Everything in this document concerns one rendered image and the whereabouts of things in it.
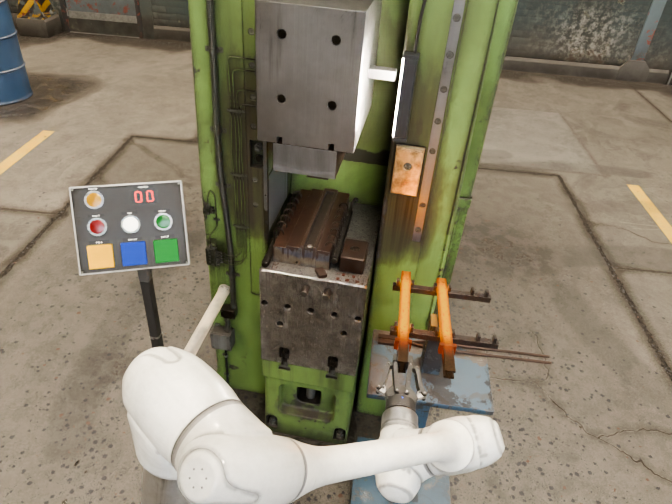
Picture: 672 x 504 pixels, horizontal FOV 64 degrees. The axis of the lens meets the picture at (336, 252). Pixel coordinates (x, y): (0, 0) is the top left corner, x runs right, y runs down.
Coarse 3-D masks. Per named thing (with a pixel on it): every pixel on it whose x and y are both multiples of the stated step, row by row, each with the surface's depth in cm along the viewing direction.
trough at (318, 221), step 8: (328, 192) 218; (328, 200) 214; (320, 208) 209; (320, 216) 204; (312, 224) 197; (320, 224) 200; (312, 232) 195; (312, 240) 191; (304, 248) 186; (312, 248) 187
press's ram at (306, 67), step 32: (256, 0) 143; (288, 0) 144; (320, 0) 147; (352, 0) 150; (256, 32) 147; (288, 32) 146; (320, 32) 144; (352, 32) 143; (256, 64) 152; (288, 64) 151; (320, 64) 149; (352, 64) 148; (288, 96) 156; (320, 96) 154; (352, 96) 153; (288, 128) 162; (320, 128) 160; (352, 128) 158
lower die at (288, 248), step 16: (304, 192) 219; (320, 192) 218; (336, 192) 217; (304, 208) 207; (336, 208) 208; (288, 224) 199; (304, 224) 198; (336, 224) 199; (288, 240) 189; (304, 240) 188; (320, 240) 190; (288, 256) 189; (304, 256) 188; (320, 256) 187
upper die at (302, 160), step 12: (276, 144) 165; (288, 144) 165; (276, 156) 168; (288, 156) 167; (300, 156) 166; (312, 156) 165; (324, 156) 165; (336, 156) 164; (276, 168) 170; (288, 168) 169; (300, 168) 169; (312, 168) 168; (324, 168) 167; (336, 168) 168
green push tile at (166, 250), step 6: (156, 240) 175; (162, 240) 176; (168, 240) 176; (174, 240) 176; (156, 246) 175; (162, 246) 176; (168, 246) 176; (174, 246) 177; (156, 252) 175; (162, 252) 176; (168, 252) 176; (174, 252) 177; (156, 258) 176; (162, 258) 176; (168, 258) 177; (174, 258) 177
